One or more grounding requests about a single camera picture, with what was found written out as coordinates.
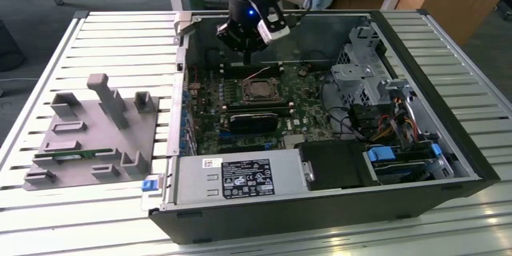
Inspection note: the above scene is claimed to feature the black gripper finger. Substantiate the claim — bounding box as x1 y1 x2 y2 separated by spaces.
217 22 248 65
246 39 268 65

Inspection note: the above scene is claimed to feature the thin metal locking lever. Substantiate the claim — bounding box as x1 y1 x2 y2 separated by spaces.
242 68 270 82

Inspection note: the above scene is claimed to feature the CPU socket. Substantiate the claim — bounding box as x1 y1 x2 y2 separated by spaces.
238 76 282 103

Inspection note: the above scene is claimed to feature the black RAM slot bank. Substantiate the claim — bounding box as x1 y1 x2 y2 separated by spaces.
221 62 282 79
222 103 290 115

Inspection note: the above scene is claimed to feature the black graphics card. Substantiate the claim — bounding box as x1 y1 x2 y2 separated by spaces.
228 112 280 135

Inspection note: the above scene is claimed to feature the green motherboard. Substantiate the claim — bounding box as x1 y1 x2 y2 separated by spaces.
184 61 334 156

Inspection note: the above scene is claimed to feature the silver metal drive cage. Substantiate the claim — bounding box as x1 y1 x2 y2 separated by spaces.
329 26 413 107

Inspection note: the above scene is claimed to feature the silver chipset heatsink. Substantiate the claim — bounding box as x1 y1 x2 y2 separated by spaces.
282 135 305 149

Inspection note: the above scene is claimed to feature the black plastic shroud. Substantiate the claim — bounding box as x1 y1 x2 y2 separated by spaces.
297 140 378 191

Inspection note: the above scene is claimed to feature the silver metal latch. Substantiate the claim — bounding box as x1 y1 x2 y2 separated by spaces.
301 161 317 182

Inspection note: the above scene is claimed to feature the black power supply label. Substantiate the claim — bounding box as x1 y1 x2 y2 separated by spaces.
221 158 277 200

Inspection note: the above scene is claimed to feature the blue disk carrier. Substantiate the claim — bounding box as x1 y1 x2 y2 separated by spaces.
365 145 397 164

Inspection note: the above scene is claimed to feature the silver power supply unit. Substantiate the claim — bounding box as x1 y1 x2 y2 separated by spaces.
166 147 310 206

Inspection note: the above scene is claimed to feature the grey parts rack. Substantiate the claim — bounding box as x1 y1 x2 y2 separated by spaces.
22 73 162 192

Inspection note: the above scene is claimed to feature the green RAM stick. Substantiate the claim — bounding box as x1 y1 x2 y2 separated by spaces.
34 147 114 160

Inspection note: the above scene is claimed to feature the black open PC case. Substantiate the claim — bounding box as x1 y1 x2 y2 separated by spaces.
141 9 502 245

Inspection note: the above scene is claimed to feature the black chair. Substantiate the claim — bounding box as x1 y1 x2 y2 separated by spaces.
494 0 512 23

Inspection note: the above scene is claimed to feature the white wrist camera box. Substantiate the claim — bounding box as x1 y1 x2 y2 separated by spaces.
257 6 290 44

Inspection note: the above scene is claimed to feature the black internal cable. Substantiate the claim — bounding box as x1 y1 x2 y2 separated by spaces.
325 107 361 137

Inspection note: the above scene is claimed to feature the coloured wire bundle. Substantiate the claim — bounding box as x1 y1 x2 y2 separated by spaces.
369 97 421 149

